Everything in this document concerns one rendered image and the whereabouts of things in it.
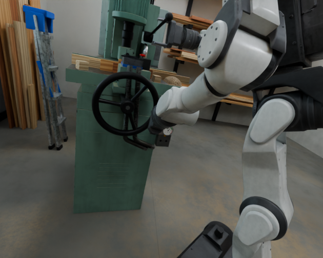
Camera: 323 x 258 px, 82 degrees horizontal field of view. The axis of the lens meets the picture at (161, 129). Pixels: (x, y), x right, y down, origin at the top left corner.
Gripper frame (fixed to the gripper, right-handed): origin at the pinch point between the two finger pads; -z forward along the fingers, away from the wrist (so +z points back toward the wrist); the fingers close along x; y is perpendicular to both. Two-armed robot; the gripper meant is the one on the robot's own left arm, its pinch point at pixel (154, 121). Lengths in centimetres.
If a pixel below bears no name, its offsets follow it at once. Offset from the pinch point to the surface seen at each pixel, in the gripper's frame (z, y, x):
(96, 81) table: -17.9, 27.7, 14.6
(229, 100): -183, -170, 112
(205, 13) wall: -168, -86, 232
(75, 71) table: -16.4, 37.4, 15.4
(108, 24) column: -34, 32, 56
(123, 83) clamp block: -8.2, 15.7, 14.5
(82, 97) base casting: -22.3, 31.9, 5.9
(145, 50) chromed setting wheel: -29, 8, 46
